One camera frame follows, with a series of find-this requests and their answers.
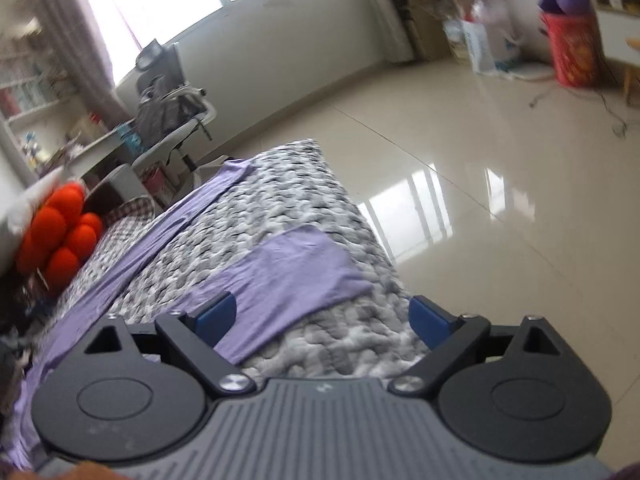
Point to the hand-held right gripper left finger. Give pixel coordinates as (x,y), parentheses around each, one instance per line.
(216,317)

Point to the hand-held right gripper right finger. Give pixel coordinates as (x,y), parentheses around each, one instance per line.
(429,322)

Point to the purple pants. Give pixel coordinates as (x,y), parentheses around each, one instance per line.
(300,270)

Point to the brown checked sheet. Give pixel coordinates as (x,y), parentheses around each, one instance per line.
(127,215)

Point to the grey checked quilt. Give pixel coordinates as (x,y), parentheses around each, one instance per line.
(300,195)

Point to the orange pumpkin cushion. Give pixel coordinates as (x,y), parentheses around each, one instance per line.
(75,250)
(55,210)

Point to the grey padded armrest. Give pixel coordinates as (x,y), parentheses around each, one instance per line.
(115,185)

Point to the white desk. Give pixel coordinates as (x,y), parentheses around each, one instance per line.
(100,147)

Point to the pale grey pillow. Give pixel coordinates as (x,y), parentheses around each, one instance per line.
(35,200)

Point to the grey backpack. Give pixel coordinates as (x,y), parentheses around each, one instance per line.
(157,105)

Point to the grey office chair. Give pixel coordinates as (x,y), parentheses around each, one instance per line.
(170,95)

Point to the white plastic bag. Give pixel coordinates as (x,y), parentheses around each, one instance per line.
(487,40)

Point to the white bookshelf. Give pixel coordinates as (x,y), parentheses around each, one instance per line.
(25,90)

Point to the red bag with purple item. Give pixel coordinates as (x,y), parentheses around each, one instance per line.
(572,50)

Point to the wooden shelf unit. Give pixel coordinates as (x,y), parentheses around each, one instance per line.
(435,10)

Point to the grey curtain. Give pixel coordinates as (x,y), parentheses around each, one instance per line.
(80,35)

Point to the wooden stool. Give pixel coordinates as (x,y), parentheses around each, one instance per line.
(631,70)

